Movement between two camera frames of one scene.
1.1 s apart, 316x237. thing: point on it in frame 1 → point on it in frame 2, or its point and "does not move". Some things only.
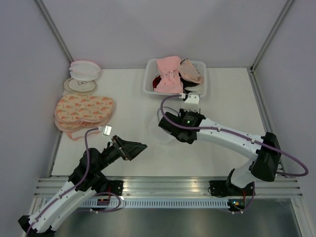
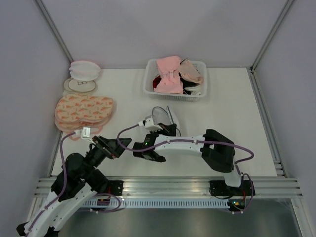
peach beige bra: x=189 y=71 does not move
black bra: x=186 y=84 does not move
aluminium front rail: x=142 y=186 does not move
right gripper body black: x=183 y=113 → x=165 y=132
